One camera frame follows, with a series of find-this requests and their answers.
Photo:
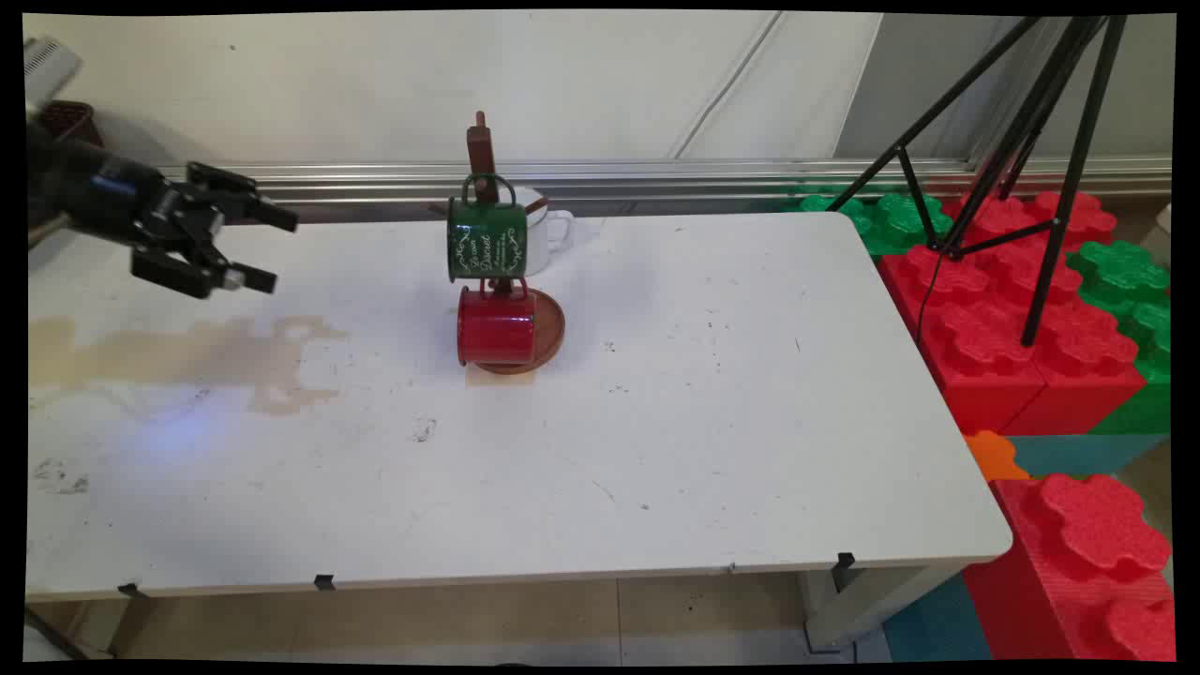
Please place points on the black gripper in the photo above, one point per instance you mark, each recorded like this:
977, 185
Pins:
103, 192

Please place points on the red enamel mug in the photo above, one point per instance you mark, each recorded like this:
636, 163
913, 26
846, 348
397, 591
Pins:
495, 326

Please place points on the brown wicker basket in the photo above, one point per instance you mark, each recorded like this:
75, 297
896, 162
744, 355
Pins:
70, 122

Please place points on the green enamel mug white print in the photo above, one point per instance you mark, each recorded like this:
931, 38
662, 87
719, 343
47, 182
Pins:
486, 239

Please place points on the brown wooden mug tree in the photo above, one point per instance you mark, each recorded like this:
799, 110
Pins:
544, 328

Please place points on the black table edge clip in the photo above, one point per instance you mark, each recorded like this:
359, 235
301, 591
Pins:
845, 561
324, 582
133, 591

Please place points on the green foam block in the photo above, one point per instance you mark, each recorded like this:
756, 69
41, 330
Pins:
891, 220
1134, 300

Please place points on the white table leg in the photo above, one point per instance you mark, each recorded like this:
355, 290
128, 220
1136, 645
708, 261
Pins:
872, 600

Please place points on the large red foam block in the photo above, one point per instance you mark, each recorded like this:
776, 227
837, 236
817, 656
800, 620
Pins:
994, 328

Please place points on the orange foam piece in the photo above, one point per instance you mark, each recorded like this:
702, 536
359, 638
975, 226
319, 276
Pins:
992, 455

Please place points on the teal foam mat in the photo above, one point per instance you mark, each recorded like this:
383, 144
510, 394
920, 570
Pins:
937, 623
1087, 455

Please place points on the black tripod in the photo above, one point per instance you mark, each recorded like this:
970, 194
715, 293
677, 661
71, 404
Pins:
1050, 141

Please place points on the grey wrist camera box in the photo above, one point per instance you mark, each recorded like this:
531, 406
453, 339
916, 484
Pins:
47, 67

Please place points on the aluminium wall rail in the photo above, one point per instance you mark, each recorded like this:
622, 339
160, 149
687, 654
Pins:
750, 176

